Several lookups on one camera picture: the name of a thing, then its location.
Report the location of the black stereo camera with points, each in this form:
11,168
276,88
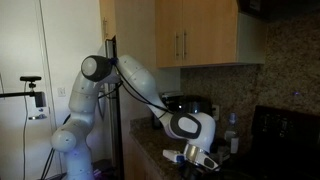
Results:
30,78

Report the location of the wooden wall cabinet two doors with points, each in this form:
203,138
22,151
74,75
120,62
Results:
206,30

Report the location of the steel range hood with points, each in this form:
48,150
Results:
283,8

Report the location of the white wall outlet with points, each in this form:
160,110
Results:
216,112

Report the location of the stainless steel refrigerator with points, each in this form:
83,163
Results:
116,140

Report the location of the small grey counter box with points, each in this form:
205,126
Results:
223,150

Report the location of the black air fryer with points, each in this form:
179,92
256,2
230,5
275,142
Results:
190,103

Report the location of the white light switch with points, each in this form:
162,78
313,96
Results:
61,92

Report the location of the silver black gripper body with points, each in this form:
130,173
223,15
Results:
200,156

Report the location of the wooden base cabinet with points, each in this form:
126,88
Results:
140,163

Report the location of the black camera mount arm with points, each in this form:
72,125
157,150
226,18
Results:
36,98

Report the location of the wooden fridge surround cabinet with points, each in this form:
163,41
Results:
133,26

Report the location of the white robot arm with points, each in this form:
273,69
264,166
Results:
133,73

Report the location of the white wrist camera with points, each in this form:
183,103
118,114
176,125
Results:
173,156

